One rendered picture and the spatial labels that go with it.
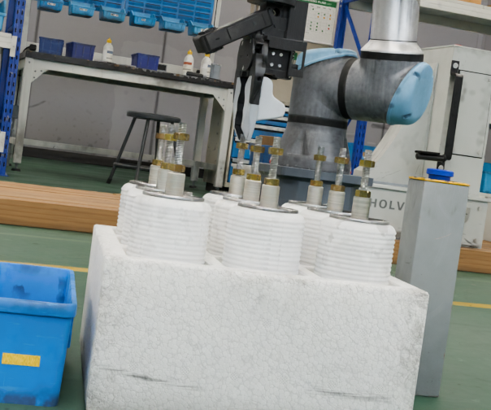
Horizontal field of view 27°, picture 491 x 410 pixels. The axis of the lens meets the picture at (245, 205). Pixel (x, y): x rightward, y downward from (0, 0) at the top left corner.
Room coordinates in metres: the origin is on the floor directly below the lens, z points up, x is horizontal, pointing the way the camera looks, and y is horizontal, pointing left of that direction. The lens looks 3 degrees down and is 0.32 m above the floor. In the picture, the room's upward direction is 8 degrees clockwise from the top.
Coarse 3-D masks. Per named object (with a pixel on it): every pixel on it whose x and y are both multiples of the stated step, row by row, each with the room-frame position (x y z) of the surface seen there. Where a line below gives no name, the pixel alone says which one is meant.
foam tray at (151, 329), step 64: (128, 256) 1.17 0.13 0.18; (128, 320) 1.15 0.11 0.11; (192, 320) 1.16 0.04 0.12; (256, 320) 1.18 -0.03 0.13; (320, 320) 1.19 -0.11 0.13; (384, 320) 1.21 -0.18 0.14; (128, 384) 1.15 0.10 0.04; (192, 384) 1.17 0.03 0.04; (256, 384) 1.18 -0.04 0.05; (320, 384) 1.19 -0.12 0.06; (384, 384) 1.21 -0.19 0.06
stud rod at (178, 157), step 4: (180, 124) 1.23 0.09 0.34; (184, 124) 1.23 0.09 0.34; (180, 128) 1.23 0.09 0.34; (184, 128) 1.23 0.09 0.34; (180, 132) 1.23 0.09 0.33; (184, 132) 1.23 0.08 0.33; (180, 140) 1.23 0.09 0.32; (176, 144) 1.23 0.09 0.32; (180, 144) 1.23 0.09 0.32; (176, 148) 1.23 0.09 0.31; (180, 148) 1.23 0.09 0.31; (176, 152) 1.23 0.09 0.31; (180, 152) 1.23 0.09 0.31; (176, 156) 1.23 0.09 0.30; (180, 156) 1.23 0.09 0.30; (176, 160) 1.23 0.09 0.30; (180, 160) 1.23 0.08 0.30; (180, 164) 1.23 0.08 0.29; (176, 172) 1.23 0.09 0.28
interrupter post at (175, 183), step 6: (168, 174) 1.23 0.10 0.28; (174, 174) 1.22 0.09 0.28; (180, 174) 1.23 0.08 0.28; (168, 180) 1.23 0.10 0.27; (174, 180) 1.22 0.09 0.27; (180, 180) 1.23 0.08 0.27; (168, 186) 1.23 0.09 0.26; (174, 186) 1.22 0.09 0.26; (180, 186) 1.23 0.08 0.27; (168, 192) 1.22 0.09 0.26; (174, 192) 1.22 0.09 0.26; (180, 192) 1.23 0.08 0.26
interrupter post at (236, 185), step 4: (232, 176) 1.48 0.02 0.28; (236, 176) 1.48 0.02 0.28; (232, 180) 1.48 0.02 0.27; (236, 180) 1.48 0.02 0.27; (240, 180) 1.48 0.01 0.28; (244, 180) 1.48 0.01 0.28; (232, 184) 1.48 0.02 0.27; (236, 184) 1.48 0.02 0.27; (240, 184) 1.48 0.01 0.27; (244, 184) 1.48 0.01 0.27; (232, 188) 1.48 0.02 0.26; (236, 188) 1.48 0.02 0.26; (240, 188) 1.48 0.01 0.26; (228, 192) 1.48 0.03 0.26; (232, 192) 1.48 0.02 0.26; (236, 192) 1.48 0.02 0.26; (240, 192) 1.48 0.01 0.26
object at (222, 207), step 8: (224, 200) 1.35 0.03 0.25; (216, 208) 1.35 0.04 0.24; (224, 208) 1.34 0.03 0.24; (216, 216) 1.35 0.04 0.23; (224, 216) 1.34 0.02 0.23; (216, 224) 1.35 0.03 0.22; (224, 224) 1.34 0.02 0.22; (216, 232) 1.34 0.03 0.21; (224, 232) 1.33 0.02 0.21; (216, 240) 1.34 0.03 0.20; (216, 248) 1.34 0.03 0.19
